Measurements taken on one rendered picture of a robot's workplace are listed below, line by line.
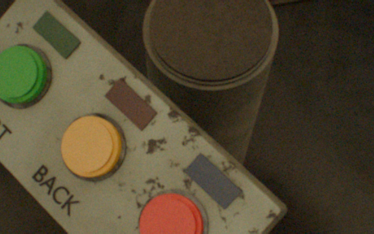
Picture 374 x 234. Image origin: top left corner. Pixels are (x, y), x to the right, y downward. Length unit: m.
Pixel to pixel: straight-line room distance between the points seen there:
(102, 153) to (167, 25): 0.18
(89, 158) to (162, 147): 0.05
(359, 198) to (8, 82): 0.74
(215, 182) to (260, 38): 0.19
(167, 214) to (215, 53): 0.19
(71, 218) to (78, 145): 0.05
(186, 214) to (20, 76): 0.15
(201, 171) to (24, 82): 0.14
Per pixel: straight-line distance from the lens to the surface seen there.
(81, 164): 0.41
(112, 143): 0.41
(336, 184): 1.06
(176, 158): 0.40
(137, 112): 0.41
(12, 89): 0.44
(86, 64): 0.43
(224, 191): 0.39
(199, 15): 0.55
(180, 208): 0.39
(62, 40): 0.44
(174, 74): 0.53
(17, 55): 0.44
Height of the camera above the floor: 0.99
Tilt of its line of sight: 68 degrees down
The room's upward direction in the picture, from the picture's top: straight up
